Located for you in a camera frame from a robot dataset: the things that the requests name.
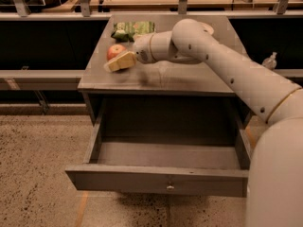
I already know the grey metal rail frame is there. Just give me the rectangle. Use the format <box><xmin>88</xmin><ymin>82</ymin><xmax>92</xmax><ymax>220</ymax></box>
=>
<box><xmin>0</xmin><ymin>0</ymin><xmax>303</xmax><ymax>115</ymax></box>

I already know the clear sanitizer pump bottle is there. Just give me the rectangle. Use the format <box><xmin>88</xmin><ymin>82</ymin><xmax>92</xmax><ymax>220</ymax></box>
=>
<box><xmin>262</xmin><ymin>52</ymin><xmax>276</xmax><ymax>70</ymax></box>

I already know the grey cabinet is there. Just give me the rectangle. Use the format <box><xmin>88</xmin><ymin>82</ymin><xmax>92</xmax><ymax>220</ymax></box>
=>
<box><xmin>77</xmin><ymin>13</ymin><xmax>269</xmax><ymax>126</ymax></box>

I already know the round metal drawer knob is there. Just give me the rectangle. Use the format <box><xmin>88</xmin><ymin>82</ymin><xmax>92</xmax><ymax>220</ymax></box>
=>
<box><xmin>167</xmin><ymin>184</ymin><xmax>174</xmax><ymax>191</ymax></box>

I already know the red apple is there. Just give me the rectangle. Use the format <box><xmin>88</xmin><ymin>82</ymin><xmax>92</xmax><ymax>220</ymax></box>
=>
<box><xmin>107</xmin><ymin>44</ymin><xmax>126</xmax><ymax>61</ymax></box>

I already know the white bowl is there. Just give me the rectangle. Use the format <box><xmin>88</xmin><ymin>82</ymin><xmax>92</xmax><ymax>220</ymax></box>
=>
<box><xmin>201</xmin><ymin>22</ymin><xmax>214</xmax><ymax>35</ymax></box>

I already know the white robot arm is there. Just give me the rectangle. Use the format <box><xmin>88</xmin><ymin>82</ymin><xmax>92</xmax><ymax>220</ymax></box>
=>
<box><xmin>133</xmin><ymin>19</ymin><xmax>303</xmax><ymax>227</ymax></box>

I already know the green snack bag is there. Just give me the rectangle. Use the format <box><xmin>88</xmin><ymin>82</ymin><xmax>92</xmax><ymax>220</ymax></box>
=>
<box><xmin>111</xmin><ymin>21</ymin><xmax>155</xmax><ymax>42</ymax></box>

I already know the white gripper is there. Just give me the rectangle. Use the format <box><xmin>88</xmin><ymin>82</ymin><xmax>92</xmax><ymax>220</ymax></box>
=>
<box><xmin>104</xmin><ymin>33</ymin><xmax>155</xmax><ymax>73</ymax></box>

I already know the open grey top drawer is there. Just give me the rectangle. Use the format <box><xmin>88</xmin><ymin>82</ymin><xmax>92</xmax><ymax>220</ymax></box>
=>
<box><xmin>65</xmin><ymin>96</ymin><xmax>250</xmax><ymax>197</ymax></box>

